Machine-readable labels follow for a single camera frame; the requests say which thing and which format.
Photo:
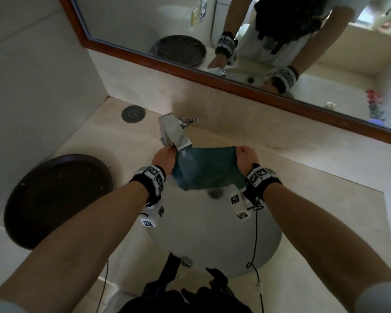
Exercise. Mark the round dark brown tray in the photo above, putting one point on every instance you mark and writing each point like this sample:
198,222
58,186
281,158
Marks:
57,202

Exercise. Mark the person's left forearm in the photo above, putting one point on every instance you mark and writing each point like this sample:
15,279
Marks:
75,244

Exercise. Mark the black round counter cap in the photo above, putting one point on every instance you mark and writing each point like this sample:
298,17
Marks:
133,113

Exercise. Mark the wood framed wall mirror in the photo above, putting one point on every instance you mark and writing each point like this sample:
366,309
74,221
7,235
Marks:
215,35

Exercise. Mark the person's right fingers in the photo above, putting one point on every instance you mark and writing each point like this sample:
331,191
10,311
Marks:
240,151

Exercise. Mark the person's right hand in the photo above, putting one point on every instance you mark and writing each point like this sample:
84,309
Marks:
249,158

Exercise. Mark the white marker wrist camera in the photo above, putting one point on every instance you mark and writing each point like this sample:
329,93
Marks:
151,216
238,205

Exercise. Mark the person's left hand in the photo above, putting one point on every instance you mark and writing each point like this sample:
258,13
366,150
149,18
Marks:
164,158

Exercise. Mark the white shirt sleeve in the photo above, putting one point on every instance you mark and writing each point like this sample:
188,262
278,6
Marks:
3,307
383,298

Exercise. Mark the black chest harness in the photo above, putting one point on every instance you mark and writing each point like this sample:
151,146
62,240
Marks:
189,298

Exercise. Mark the chrome sink drain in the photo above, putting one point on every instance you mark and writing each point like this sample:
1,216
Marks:
215,192

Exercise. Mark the white round sink basin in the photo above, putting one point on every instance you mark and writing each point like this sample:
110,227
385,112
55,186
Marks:
211,234

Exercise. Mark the person's right forearm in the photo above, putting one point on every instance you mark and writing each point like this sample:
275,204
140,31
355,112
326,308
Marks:
316,231

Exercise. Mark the teal cleaning cloth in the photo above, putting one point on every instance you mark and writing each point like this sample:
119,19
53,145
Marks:
208,167

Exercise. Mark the chrome sink overflow knob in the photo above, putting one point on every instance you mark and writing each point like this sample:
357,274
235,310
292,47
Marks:
187,261

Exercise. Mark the person's left fingers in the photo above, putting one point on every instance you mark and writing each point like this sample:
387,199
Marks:
172,149

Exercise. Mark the chrome sink faucet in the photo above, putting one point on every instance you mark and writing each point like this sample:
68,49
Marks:
174,132

